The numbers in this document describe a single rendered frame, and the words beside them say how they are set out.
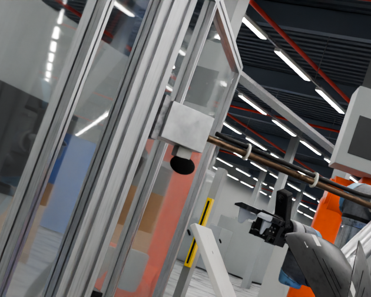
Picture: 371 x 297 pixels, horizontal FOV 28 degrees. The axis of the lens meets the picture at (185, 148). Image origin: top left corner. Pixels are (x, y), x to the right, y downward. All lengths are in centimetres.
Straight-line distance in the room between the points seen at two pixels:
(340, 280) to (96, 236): 62
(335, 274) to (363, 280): 30
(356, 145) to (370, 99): 36
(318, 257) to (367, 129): 404
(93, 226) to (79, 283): 10
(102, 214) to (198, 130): 24
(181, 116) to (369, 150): 438
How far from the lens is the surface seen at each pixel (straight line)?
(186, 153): 139
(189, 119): 136
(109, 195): 131
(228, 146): 143
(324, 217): 575
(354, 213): 252
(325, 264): 170
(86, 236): 132
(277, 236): 219
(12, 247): 137
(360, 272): 139
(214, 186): 752
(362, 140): 568
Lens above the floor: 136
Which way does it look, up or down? 5 degrees up
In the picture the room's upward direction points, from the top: 20 degrees clockwise
